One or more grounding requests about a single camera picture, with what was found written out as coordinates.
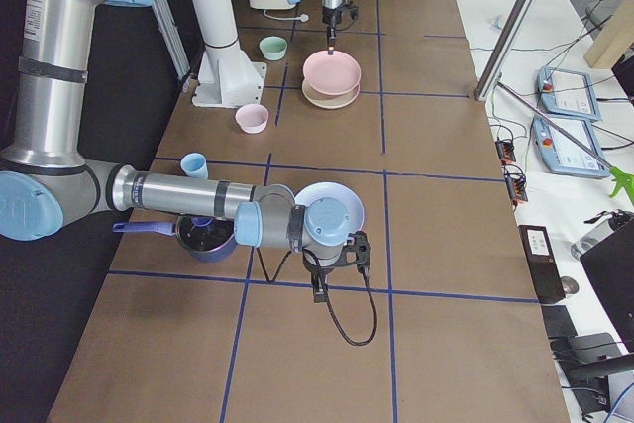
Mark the lower teach pendant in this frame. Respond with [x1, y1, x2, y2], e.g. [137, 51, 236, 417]
[532, 115, 609, 178]

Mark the teach pendant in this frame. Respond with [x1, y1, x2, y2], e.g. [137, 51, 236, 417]
[536, 66, 601, 122]
[532, 115, 609, 178]

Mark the upper teach pendant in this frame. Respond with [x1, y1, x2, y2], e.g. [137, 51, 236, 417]
[536, 66, 601, 122]

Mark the pink plate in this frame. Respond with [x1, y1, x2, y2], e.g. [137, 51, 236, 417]
[302, 51, 362, 95]

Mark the wooden beam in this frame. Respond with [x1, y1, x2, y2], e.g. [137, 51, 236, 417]
[584, 0, 633, 69]

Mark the aluminium frame post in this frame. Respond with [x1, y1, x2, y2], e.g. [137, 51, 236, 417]
[474, 0, 535, 102]

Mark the lower orange black connector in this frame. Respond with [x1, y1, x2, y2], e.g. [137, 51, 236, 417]
[504, 172, 528, 205]

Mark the white power cord with plug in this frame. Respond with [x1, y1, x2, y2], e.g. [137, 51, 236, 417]
[263, 8, 310, 24]

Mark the orange black connector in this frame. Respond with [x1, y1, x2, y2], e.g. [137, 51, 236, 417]
[504, 172, 528, 205]
[495, 139, 516, 164]

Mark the dark blue saucepan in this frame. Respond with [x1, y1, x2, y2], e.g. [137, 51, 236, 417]
[112, 215, 238, 263]

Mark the green bowl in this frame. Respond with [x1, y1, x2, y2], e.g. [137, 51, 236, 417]
[259, 36, 287, 61]

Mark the black box with label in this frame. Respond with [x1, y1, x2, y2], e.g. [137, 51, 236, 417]
[518, 225, 565, 304]

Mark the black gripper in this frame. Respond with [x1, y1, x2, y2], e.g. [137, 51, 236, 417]
[302, 231, 371, 302]
[322, 0, 359, 53]

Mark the upper orange black connector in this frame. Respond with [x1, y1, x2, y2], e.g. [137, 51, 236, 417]
[495, 139, 516, 164]

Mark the cream plate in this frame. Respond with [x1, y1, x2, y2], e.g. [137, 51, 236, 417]
[301, 80, 360, 110]

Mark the light blue cup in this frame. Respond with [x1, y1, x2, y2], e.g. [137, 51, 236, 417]
[180, 153, 209, 179]

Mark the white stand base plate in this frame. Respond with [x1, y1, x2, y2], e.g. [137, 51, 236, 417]
[192, 45, 267, 109]

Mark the light blue plate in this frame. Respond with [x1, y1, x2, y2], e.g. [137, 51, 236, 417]
[295, 181, 365, 233]

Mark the pink bowl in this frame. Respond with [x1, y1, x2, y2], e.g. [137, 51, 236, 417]
[235, 104, 269, 134]

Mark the green plastic clamp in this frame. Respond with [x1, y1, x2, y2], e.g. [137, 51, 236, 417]
[609, 166, 634, 202]

